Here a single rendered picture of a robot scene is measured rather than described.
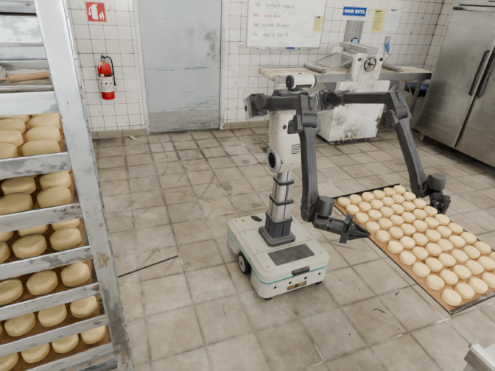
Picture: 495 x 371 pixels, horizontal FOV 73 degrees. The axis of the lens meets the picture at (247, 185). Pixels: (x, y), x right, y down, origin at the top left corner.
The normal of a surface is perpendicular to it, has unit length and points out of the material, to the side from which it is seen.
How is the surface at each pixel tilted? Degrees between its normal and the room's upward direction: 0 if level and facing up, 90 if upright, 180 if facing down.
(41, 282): 0
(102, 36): 90
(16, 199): 0
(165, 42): 90
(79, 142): 90
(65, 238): 0
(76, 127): 90
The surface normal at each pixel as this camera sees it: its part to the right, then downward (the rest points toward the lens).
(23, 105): 0.42, 0.47
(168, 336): 0.06, -0.87
